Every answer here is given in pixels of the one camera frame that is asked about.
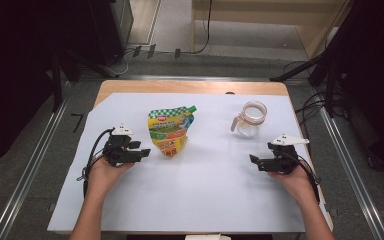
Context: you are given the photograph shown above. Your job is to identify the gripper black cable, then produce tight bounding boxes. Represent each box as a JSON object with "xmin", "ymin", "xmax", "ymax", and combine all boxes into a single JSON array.
[
  {"xmin": 296, "ymin": 155, "xmax": 322, "ymax": 205},
  {"xmin": 76, "ymin": 127, "xmax": 115, "ymax": 198}
]

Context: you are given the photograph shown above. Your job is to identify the black cabinet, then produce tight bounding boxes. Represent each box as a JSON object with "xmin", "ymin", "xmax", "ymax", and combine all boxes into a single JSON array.
[{"xmin": 88, "ymin": 0, "xmax": 135, "ymax": 67}]

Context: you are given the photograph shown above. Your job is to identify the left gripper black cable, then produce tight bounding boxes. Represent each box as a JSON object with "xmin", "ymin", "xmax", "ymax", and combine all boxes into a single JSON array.
[{"xmin": 76, "ymin": 127, "xmax": 115, "ymax": 198}]

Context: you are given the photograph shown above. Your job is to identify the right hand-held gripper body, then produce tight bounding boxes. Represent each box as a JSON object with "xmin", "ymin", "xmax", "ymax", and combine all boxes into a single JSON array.
[{"xmin": 257, "ymin": 133, "xmax": 311, "ymax": 176}]

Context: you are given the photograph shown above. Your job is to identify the black stand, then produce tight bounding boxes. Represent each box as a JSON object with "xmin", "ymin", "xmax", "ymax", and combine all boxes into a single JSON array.
[
  {"xmin": 269, "ymin": 0, "xmax": 349, "ymax": 118},
  {"xmin": 50, "ymin": 49, "xmax": 115, "ymax": 112}
]

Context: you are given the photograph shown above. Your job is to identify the wooden shelf unit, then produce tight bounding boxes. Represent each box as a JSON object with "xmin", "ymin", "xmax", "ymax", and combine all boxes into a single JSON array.
[{"xmin": 190, "ymin": 0, "xmax": 352, "ymax": 60}]

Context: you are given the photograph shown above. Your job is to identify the hanging black cable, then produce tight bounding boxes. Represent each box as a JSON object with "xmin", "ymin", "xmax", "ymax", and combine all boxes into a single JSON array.
[{"xmin": 193, "ymin": 0, "xmax": 214, "ymax": 56}]

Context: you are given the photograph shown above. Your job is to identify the white box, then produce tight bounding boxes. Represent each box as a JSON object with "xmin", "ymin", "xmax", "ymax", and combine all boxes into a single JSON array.
[{"xmin": 184, "ymin": 233, "xmax": 232, "ymax": 240}]

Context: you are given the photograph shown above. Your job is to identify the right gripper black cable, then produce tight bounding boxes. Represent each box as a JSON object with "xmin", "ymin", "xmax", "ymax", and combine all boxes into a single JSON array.
[{"xmin": 296, "ymin": 155, "xmax": 322, "ymax": 205}]

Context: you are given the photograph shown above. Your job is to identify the person's left hand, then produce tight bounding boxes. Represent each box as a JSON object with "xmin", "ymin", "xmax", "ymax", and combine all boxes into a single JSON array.
[{"xmin": 87, "ymin": 156, "xmax": 136, "ymax": 198}]

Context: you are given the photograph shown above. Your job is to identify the glass jar with beige rim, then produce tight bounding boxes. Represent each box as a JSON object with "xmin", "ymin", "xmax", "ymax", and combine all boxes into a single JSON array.
[{"xmin": 230, "ymin": 100, "xmax": 268, "ymax": 138}]

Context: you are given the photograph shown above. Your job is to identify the white floor cable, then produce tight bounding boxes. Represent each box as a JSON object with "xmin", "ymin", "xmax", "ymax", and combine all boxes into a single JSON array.
[{"xmin": 107, "ymin": 49, "xmax": 130, "ymax": 76}]

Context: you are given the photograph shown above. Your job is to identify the yellow seasoning pouch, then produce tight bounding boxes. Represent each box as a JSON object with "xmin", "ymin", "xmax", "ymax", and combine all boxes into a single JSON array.
[{"xmin": 147, "ymin": 105, "xmax": 198, "ymax": 159}]

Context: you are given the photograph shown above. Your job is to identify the person's right hand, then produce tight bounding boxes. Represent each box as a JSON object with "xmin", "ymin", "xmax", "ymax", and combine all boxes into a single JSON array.
[{"xmin": 267, "ymin": 162, "xmax": 317, "ymax": 202}]

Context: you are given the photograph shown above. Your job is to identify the black floor cables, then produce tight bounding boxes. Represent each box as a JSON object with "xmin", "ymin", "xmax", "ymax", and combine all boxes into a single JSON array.
[{"xmin": 294, "ymin": 91, "xmax": 328, "ymax": 128}]

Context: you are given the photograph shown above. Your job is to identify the metal floor rail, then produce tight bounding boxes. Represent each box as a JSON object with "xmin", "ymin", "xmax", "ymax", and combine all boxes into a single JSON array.
[
  {"xmin": 312, "ymin": 85, "xmax": 384, "ymax": 240},
  {"xmin": 0, "ymin": 96, "xmax": 70, "ymax": 240}
]

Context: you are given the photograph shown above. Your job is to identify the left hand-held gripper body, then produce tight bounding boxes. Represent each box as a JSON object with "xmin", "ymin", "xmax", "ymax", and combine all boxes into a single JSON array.
[{"xmin": 102, "ymin": 124, "xmax": 135, "ymax": 167}]

